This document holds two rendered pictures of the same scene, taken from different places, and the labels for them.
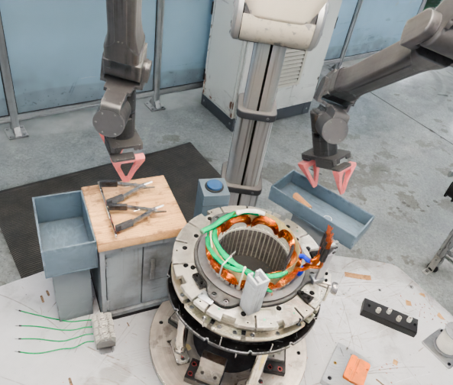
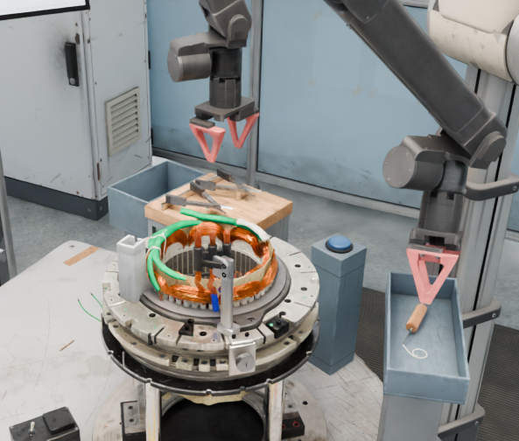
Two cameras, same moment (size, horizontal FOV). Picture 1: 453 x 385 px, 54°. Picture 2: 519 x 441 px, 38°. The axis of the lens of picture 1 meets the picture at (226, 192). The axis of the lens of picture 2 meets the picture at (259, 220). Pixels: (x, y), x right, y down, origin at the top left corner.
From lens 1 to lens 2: 1.02 m
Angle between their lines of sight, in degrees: 54
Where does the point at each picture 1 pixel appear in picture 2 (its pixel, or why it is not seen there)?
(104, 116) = (171, 56)
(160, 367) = (125, 387)
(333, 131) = (396, 167)
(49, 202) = (178, 173)
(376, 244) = not seen: outside the picture
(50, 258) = (113, 200)
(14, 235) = not seen: hidden behind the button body
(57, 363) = (83, 326)
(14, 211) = not seen: hidden behind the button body
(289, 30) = (476, 41)
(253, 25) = (440, 29)
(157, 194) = (255, 208)
